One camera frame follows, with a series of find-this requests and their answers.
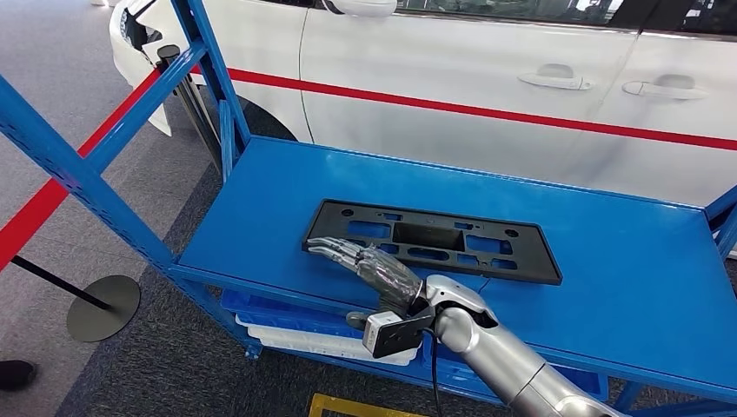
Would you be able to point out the black stanchion with round base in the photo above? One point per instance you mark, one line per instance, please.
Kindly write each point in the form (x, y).
(103, 311)

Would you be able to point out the blue metal shelf rack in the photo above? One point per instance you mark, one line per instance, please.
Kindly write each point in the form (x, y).
(604, 288)

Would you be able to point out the black shoe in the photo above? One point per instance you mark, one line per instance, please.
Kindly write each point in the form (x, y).
(14, 375)

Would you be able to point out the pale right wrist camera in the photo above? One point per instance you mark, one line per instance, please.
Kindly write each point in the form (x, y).
(380, 336)

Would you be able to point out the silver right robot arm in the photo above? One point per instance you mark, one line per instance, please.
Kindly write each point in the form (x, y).
(495, 351)

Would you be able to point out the white plastic bin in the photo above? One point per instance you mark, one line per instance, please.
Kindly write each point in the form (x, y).
(311, 345)

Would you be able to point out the black stanchion post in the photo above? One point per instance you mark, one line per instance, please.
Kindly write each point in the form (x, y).
(193, 103)

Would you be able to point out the white car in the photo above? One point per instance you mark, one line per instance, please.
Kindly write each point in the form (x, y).
(403, 57)

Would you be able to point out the red barrier belt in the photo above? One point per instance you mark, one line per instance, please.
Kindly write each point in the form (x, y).
(403, 101)
(34, 213)

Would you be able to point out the blue plastic bin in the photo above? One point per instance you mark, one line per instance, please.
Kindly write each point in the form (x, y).
(455, 374)
(270, 308)

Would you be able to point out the black plastic plate bracket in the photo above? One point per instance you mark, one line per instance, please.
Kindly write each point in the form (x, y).
(529, 259)

